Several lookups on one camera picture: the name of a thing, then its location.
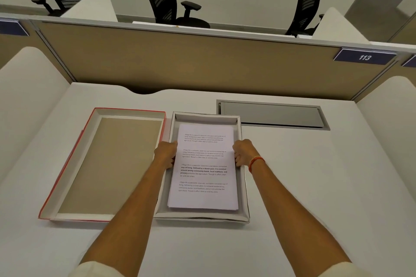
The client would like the person's left hand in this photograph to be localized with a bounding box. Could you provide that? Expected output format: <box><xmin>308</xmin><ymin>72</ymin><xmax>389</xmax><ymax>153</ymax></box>
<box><xmin>153</xmin><ymin>139</ymin><xmax>179</xmax><ymax>170</ymax></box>

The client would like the person's right hand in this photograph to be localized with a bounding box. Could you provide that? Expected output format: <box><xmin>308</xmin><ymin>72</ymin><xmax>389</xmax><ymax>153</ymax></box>
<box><xmin>232</xmin><ymin>138</ymin><xmax>262</xmax><ymax>167</ymax></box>

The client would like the white printed paper stack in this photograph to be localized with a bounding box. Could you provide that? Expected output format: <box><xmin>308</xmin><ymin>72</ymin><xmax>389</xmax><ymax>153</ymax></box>
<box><xmin>167</xmin><ymin>123</ymin><xmax>240</xmax><ymax>212</ymax></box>

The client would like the white cardboard box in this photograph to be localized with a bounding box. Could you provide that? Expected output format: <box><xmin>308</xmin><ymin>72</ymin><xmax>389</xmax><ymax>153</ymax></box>
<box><xmin>153</xmin><ymin>111</ymin><xmax>251</xmax><ymax>224</ymax></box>

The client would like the red box lid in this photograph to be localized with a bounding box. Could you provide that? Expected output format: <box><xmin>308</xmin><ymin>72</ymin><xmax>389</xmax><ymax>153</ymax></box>
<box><xmin>38</xmin><ymin>107</ymin><xmax>167</xmax><ymax>223</ymax></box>

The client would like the person's right forearm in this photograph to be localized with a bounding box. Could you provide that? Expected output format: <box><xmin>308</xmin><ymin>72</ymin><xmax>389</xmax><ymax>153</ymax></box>
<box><xmin>249</xmin><ymin>160</ymin><xmax>353</xmax><ymax>277</ymax></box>

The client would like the person's left forearm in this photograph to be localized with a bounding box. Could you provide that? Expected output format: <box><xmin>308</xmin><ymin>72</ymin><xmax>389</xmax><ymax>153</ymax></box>
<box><xmin>78</xmin><ymin>160</ymin><xmax>173</xmax><ymax>277</ymax></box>

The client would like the person's white left sleeve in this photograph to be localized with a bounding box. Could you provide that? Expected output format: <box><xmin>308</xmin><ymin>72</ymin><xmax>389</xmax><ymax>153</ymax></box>
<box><xmin>68</xmin><ymin>260</ymin><xmax>126</xmax><ymax>277</ymax></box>

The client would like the person's white sleeve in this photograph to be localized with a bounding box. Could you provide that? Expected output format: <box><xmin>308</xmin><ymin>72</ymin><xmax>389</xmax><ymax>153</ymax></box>
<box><xmin>68</xmin><ymin>260</ymin><xmax>126</xmax><ymax>277</ymax></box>
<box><xmin>312</xmin><ymin>261</ymin><xmax>373</xmax><ymax>277</ymax></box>

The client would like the person's white right sleeve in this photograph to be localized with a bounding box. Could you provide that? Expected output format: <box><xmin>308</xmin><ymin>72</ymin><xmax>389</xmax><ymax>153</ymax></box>
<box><xmin>312</xmin><ymin>261</ymin><xmax>373</xmax><ymax>277</ymax></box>

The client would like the wide beige partition panel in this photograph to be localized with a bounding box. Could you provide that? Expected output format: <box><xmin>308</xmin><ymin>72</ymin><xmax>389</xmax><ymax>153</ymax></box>
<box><xmin>31</xmin><ymin>19</ymin><xmax>403</xmax><ymax>102</ymax></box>

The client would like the white desk divider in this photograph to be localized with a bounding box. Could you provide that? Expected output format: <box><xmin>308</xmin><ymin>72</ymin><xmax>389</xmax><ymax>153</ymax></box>
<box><xmin>356</xmin><ymin>75</ymin><xmax>416</xmax><ymax>204</ymax></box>
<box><xmin>0</xmin><ymin>46</ymin><xmax>71</xmax><ymax>185</ymax></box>
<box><xmin>311</xmin><ymin>6</ymin><xmax>370</xmax><ymax>44</ymax></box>
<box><xmin>60</xmin><ymin>0</ymin><xmax>119</xmax><ymax>23</ymax></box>

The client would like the glass topped beige partition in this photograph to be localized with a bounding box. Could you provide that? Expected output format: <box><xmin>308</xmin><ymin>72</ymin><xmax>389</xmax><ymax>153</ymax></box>
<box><xmin>387</xmin><ymin>0</ymin><xmax>416</xmax><ymax>45</ymax></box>

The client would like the orange thread bracelet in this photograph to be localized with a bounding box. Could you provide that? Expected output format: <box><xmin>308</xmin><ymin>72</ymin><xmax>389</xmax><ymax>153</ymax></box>
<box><xmin>248</xmin><ymin>155</ymin><xmax>266</xmax><ymax>174</ymax></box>

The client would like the grey desk cable flap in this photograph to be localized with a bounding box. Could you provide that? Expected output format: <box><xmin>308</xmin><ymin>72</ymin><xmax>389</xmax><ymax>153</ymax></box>
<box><xmin>216</xmin><ymin>99</ymin><xmax>331</xmax><ymax>131</ymax></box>

